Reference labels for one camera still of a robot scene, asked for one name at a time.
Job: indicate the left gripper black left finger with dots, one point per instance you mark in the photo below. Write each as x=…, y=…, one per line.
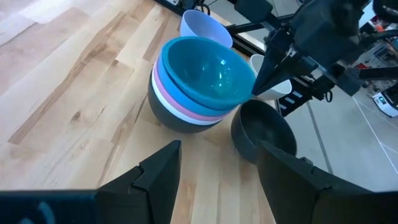
x=152, y=193

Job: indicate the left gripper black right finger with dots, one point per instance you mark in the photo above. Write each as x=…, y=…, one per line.
x=295, y=193

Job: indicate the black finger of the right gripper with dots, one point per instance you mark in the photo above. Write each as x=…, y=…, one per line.
x=272, y=73

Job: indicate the dark grey plastic bowl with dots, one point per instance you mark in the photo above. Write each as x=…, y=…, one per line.
x=261, y=124
x=174, y=119

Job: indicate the teal plastic bowl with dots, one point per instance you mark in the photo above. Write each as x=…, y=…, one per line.
x=205, y=71

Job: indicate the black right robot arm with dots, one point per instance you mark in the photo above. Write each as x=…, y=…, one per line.
x=387, y=7

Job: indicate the white cup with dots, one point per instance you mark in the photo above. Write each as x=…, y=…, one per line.
x=278, y=90

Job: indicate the black equipment box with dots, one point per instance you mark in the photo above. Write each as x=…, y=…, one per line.
x=253, y=9

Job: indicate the white plastic bowl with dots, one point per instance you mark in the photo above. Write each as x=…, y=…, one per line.
x=192, y=120

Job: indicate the pale lavender plastic bowl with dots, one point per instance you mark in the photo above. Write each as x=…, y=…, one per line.
x=202, y=26

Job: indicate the pink plastic bowl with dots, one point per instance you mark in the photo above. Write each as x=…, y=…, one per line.
x=192, y=115

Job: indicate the white floor device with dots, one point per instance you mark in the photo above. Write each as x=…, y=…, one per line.
x=387, y=104

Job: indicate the blue plastic bowl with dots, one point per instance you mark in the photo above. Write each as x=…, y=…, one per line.
x=174, y=90

